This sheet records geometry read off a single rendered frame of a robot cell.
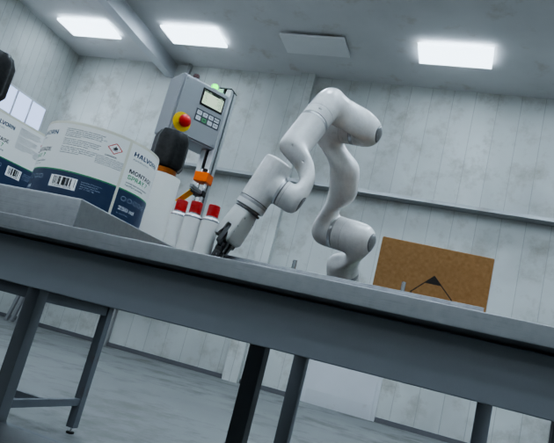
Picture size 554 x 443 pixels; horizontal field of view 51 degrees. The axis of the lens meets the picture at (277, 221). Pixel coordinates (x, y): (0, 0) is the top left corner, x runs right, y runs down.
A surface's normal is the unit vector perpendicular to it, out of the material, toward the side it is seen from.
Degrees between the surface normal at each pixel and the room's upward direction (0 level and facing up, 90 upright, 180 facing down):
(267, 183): 98
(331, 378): 90
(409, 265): 90
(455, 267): 90
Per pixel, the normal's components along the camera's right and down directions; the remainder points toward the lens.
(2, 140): 0.89, 0.14
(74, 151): -0.07, -0.23
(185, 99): 0.60, -0.02
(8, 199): -0.28, -0.27
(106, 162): 0.40, -0.10
